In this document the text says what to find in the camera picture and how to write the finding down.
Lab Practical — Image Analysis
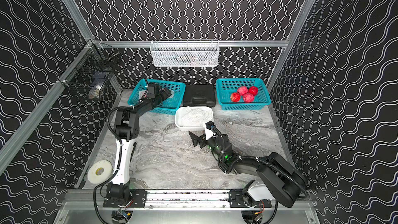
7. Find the white plastic tub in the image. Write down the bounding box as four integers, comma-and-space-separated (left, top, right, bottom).
175, 106, 214, 131

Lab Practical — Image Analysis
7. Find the teal basket right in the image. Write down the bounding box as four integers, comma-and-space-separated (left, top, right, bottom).
216, 78, 271, 111

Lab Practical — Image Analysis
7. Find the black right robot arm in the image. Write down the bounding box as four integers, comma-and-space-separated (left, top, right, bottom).
188, 130, 309, 207

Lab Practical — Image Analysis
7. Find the black plastic tool case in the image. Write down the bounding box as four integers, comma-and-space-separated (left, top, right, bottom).
182, 84, 216, 108

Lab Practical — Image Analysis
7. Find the white tape roll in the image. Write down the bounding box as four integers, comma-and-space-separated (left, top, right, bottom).
87, 160, 113, 185

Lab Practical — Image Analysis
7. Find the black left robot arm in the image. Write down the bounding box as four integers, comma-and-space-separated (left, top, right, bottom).
106, 83, 172, 206

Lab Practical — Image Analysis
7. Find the teal basket left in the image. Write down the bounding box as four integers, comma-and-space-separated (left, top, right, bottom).
127, 79, 186, 115

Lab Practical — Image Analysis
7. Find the clear wall basket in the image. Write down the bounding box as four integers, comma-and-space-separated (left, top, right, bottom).
150, 39, 220, 67

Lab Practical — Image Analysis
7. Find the black wire wall basket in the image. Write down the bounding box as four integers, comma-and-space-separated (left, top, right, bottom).
60, 40, 122, 100

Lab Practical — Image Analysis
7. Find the metal base rail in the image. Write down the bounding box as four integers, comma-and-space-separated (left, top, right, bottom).
54, 186, 320, 224

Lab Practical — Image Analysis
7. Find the teal basket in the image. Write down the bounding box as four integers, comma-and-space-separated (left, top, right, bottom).
127, 79, 186, 115
216, 78, 271, 111

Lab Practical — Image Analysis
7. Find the red apple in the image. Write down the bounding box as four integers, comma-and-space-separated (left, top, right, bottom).
243, 93, 255, 103
230, 92, 241, 102

